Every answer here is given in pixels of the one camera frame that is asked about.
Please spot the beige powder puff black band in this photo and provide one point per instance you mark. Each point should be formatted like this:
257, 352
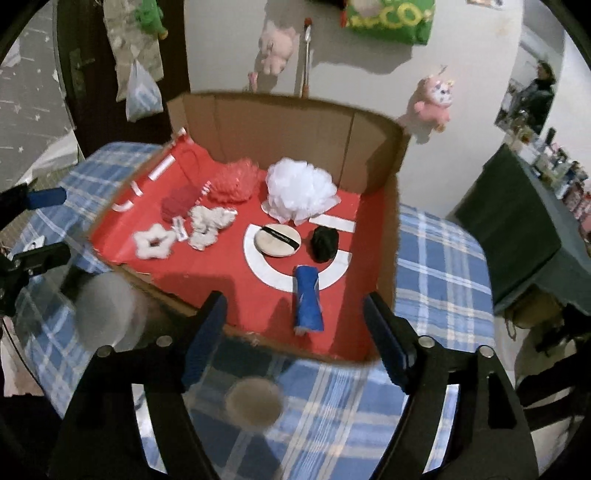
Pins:
277, 241

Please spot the small jar with yellow capsules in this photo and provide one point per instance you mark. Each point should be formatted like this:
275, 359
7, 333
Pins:
255, 402

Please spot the brown door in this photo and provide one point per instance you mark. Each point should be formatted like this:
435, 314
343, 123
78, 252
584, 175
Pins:
92, 115

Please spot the large jar with green contents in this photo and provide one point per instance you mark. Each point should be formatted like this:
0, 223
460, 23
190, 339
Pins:
111, 309

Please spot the table with dark green cloth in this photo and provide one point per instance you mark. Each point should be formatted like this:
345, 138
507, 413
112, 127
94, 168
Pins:
517, 221

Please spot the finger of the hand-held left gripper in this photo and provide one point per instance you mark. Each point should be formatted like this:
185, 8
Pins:
37, 258
46, 197

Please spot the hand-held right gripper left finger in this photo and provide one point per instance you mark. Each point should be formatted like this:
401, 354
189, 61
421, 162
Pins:
203, 341

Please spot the white rough scrunchie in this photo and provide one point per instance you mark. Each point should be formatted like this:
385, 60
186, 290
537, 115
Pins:
207, 226

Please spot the hanging fabric organizer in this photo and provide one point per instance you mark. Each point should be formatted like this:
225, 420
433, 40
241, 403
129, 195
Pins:
124, 46

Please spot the green plush toy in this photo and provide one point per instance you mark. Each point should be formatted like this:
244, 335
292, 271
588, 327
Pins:
150, 16

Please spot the dark red scrunchie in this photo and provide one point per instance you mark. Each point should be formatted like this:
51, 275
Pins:
180, 201

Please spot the white bath pouf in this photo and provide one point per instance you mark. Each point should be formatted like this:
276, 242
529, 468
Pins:
300, 189

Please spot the white fluffy scrunchie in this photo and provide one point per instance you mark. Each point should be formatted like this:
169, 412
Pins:
144, 243

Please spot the small white hair clip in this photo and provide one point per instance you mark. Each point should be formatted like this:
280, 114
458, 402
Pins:
180, 229

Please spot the green printed bag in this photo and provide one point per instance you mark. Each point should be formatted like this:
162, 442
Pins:
392, 23

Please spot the row of bottles and jars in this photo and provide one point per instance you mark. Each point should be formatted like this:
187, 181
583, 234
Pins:
558, 166

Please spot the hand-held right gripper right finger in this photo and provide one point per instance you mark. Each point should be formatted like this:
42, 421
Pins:
388, 341

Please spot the wall photo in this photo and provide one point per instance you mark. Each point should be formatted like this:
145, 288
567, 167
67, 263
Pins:
485, 2

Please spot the arched wall mirror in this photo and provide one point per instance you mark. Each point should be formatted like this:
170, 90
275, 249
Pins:
526, 69

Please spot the pink plush toy with face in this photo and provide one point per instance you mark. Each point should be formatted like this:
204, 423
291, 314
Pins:
434, 101

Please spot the red bath pouf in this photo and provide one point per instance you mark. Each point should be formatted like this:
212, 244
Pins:
235, 182

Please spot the red and white stick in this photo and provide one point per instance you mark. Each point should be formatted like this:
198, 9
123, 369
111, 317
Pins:
306, 55

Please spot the pale pink plush toy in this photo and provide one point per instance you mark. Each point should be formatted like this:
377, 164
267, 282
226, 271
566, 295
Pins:
277, 46

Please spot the cardboard box red inside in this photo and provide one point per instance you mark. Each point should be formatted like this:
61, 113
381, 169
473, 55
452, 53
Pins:
221, 277

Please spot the blue plaid blanket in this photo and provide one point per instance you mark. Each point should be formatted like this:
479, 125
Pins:
434, 277

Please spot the white plastic bag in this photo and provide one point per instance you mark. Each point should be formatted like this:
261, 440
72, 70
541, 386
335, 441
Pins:
143, 94

